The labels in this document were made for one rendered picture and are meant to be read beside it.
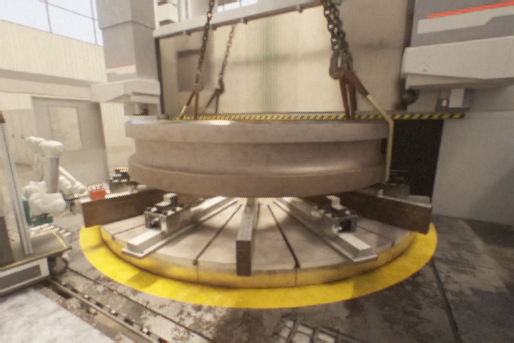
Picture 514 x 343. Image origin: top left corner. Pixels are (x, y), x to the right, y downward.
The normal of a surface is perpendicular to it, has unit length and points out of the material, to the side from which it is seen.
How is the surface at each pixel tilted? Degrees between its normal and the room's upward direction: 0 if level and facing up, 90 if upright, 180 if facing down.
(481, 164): 90
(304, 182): 90
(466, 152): 90
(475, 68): 90
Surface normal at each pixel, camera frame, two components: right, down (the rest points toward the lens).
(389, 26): -0.45, 0.18
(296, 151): 0.19, 0.20
